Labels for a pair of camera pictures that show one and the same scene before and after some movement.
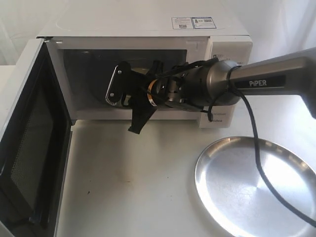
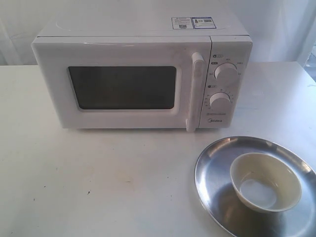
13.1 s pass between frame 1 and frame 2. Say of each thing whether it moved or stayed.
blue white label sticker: stayed
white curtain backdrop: stayed
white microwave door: moved
